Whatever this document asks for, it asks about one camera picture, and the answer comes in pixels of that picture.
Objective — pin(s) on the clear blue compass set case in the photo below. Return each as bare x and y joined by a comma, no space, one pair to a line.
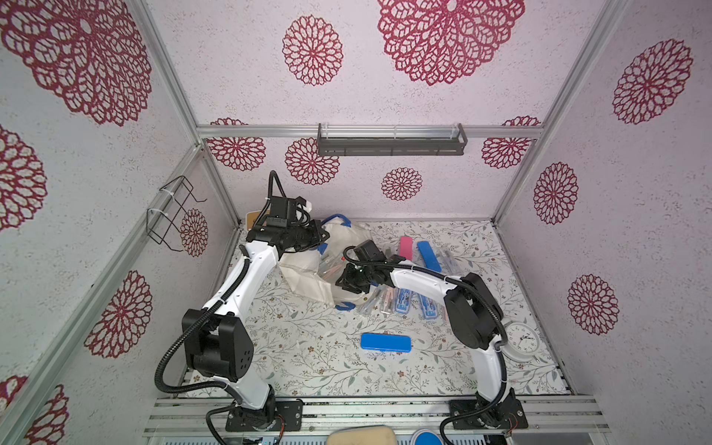
402,302

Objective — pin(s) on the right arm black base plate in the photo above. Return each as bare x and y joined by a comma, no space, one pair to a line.
508,414

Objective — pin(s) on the white tissue box wooden lid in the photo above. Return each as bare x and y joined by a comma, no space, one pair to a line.
251,218

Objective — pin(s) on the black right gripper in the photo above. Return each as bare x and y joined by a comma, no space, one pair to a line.
352,279

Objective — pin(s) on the clear pink compass case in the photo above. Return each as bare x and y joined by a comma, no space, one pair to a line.
385,299

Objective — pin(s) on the white alarm clock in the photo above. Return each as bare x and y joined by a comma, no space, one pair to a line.
523,342

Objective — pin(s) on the clear lilac compass case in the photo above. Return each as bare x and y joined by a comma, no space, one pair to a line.
452,265

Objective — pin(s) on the beige cushion at base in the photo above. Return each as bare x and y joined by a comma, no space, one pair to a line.
368,435

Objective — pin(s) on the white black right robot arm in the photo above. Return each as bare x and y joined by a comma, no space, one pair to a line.
474,318

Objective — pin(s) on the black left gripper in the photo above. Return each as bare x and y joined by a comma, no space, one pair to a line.
318,234

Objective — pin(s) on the white canvas bag blue handles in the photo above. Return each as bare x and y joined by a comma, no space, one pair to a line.
313,274

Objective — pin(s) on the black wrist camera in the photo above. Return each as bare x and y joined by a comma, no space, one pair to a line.
368,252
285,212

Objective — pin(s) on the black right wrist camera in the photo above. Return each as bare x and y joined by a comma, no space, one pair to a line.
368,252

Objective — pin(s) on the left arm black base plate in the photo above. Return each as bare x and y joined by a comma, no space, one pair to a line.
275,416

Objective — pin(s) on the clear stationery pack in bag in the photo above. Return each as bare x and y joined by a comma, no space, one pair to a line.
331,267

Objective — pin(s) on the black wire wall rack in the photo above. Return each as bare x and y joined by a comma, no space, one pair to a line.
165,219

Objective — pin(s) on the blue round object at base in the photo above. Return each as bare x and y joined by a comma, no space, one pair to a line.
425,437

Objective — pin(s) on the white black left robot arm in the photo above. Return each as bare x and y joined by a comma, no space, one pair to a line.
216,342

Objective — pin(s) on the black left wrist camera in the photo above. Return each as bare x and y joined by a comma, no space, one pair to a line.
285,212

